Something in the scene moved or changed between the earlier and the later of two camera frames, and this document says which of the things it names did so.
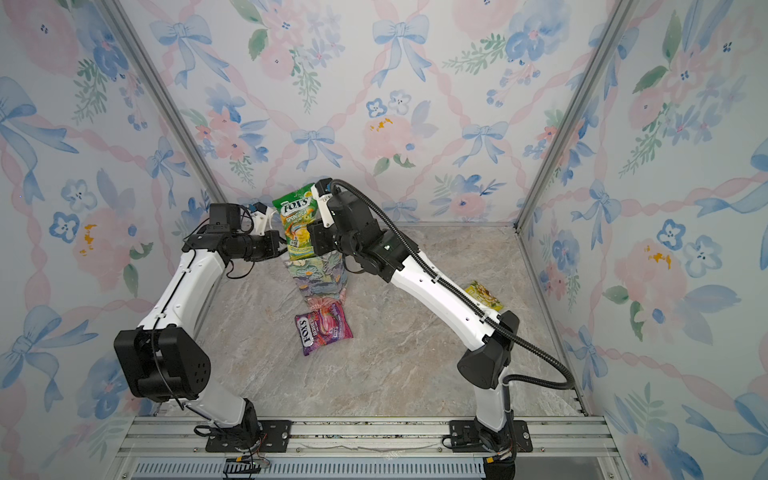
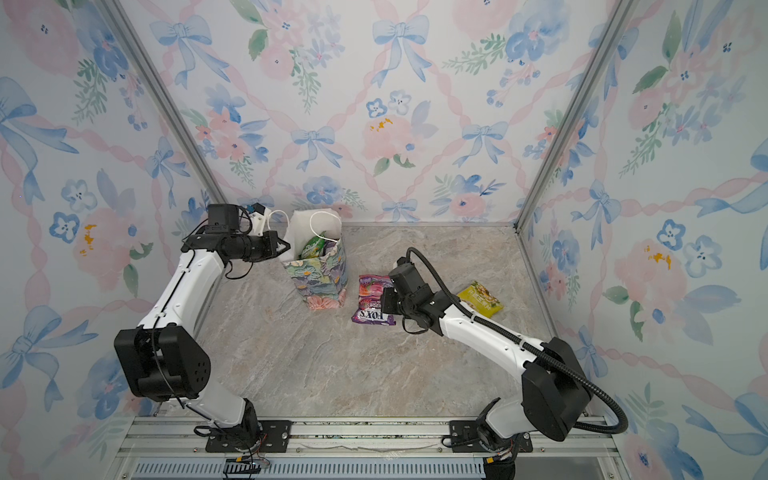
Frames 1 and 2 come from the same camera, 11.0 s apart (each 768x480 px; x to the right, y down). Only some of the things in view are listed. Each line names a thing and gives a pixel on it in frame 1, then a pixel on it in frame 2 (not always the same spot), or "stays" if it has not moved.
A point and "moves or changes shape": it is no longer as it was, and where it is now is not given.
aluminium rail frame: x=174 y=448 stays
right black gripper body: x=327 y=242 → x=393 y=305
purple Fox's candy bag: x=322 y=327 → x=370 y=300
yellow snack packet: x=483 y=295 stays
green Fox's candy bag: x=298 y=209 moves or changes shape
